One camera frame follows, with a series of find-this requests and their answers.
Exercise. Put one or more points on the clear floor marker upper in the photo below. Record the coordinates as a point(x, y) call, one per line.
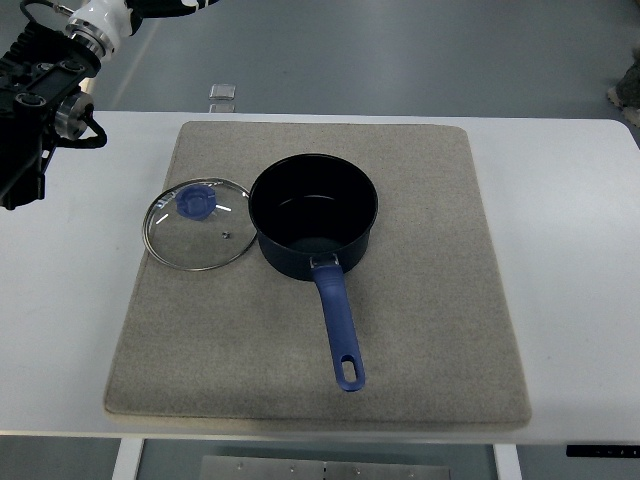
point(222, 91)

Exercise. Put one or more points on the white right table leg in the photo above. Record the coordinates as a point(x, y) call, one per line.
point(507, 462)

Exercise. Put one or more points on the black table control panel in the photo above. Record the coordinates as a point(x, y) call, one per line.
point(603, 451)

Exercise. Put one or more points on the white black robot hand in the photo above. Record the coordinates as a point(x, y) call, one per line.
point(101, 25)

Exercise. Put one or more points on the white table leg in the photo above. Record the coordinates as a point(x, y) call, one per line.
point(507, 462)
point(128, 459)

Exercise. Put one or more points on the glass lid blue knob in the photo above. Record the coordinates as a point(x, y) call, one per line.
point(199, 225)

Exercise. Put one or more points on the white left table leg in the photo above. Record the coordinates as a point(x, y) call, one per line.
point(128, 459)

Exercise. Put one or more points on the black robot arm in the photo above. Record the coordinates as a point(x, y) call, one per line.
point(43, 108)

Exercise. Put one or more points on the grey shoe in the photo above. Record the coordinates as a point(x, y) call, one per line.
point(625, 94)

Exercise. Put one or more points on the dark blue saucepan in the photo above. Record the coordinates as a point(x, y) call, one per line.
point(313, 214)

